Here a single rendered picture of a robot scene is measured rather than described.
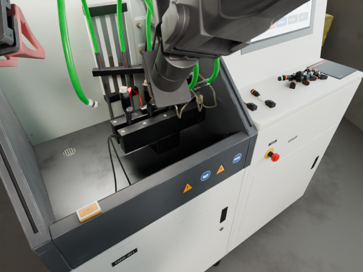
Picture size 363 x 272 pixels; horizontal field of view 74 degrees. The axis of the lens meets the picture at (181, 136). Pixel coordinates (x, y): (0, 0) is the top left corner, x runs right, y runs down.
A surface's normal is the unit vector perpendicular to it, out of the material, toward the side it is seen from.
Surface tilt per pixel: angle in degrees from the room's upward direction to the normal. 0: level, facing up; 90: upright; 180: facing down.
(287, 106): 0
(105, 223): 90
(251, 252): 0
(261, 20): 139
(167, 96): 44
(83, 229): 90
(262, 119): 0
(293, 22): 76
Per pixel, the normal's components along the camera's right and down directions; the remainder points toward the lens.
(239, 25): 0.06, 1.00
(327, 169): -0.01, -0.77
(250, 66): 0.55, 0.32
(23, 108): 0.56, 0.52
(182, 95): 0.23, -0.14
